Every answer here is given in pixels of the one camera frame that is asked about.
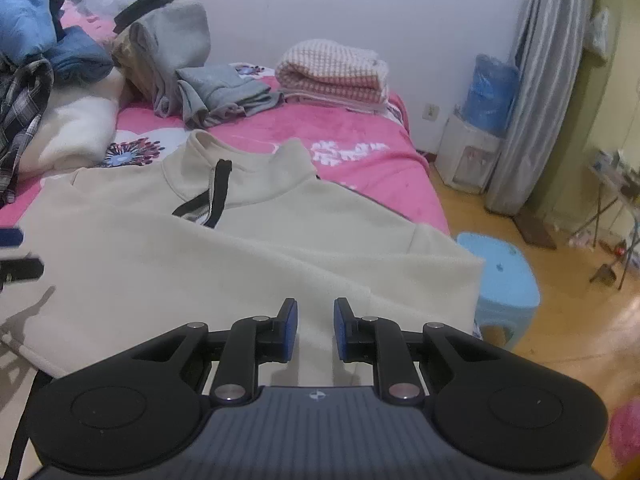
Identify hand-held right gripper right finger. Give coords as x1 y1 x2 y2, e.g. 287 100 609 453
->
333 298 501 405

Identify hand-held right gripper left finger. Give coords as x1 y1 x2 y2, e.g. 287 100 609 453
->
132 298 299 406

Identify beige zip jacket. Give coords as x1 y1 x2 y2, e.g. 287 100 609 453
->
0 129 486 480

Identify black white plaid shirt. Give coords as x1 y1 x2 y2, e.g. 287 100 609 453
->
0 57 55 206

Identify white fleece garment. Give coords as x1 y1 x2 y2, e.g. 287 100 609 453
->
22 67 126 173

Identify blue plastic stool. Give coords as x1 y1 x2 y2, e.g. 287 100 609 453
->
457 232 541 353

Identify blue denim garment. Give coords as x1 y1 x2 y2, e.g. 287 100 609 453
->
47 27 115 82

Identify khaki garment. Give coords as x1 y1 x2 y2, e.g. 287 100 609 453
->
111 35 156 96

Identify light blue garment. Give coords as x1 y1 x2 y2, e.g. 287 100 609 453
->
0 0 60 66

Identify white water dispenser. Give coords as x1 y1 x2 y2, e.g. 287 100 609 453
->
435 105 503 195

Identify brown floor mat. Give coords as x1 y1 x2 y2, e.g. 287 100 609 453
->
515 210 558 251

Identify grey pants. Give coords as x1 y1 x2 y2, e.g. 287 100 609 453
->
176 65 285 130

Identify grey hoodie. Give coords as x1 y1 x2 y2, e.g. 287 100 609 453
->
129 1 212 117

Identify pink checkered folded blanket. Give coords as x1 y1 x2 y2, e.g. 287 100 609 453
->
276 39 390 111

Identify black cloth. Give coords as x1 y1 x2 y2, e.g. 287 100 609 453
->
113 0 175 35

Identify dark dustpan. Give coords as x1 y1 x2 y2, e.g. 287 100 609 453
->
590 262 618 286

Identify blue water bottle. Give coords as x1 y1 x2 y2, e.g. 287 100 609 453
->
462 53 521 137

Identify folding table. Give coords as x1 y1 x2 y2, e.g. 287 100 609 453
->
570 147 640 291

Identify grey curtain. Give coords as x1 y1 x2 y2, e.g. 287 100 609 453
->
485 0 598 218

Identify white hanging bag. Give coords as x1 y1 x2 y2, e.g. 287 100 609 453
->
587 7 611 63

